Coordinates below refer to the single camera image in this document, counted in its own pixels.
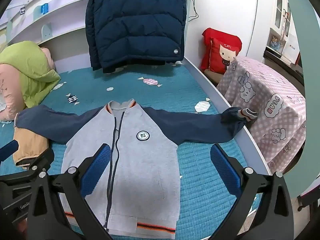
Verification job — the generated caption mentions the black cable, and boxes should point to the black cable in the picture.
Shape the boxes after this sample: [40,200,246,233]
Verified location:
[186,0,199,22]

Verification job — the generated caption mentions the grey navy zip jacket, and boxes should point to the grey navy zip jacket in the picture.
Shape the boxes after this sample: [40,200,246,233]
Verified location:
[15,99,258,239]

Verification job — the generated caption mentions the beige folded clothes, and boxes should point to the beige folded clothes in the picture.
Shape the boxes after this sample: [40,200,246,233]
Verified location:
[12,126,49,169]

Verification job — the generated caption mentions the teal quilted bed blanket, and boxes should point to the teal quilted bed blanket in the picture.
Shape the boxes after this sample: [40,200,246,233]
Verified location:
[0,57,265,240]

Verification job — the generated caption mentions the green pink puffer jacket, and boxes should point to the green pink puffer jacket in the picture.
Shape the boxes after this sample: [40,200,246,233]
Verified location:
[0,41,61,122]

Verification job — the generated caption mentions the grey-green door frame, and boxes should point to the grey-green door frame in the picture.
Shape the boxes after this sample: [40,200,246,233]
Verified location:
[282,0,320,198]

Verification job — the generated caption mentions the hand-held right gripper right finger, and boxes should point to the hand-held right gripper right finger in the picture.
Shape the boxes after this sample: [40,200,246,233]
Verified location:
[209,143,294,240]

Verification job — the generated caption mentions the brown chair seat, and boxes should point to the brown chair seat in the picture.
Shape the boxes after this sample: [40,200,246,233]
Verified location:
[203,69,227,88]

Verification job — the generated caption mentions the pink checked printed cloth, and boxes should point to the pink checked printed cloth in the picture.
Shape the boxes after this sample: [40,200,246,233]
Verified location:
[216,56,307,173]

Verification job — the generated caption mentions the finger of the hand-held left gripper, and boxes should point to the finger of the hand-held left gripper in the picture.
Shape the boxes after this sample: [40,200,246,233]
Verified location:
[15,149,55,178]
[0,140,19,163]

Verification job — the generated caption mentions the navy puffer jacket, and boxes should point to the navy puffer jacket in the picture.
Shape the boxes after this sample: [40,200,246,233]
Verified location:
[85,0,187,74]

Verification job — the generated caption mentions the white bed frame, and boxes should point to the white bed frame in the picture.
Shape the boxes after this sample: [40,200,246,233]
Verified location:
[184,56,278,177]

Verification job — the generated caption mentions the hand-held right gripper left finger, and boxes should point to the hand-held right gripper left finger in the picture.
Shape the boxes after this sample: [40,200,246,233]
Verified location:
[27,143,112,240]

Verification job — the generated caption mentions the white glass-door cabinet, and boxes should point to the white glass-door cabinet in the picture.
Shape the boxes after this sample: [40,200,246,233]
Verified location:
[269,0,292,43]

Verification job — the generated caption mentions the white headboard shelf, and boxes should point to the white headboard shelf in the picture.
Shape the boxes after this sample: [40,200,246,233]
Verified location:
[0,0,98,68]

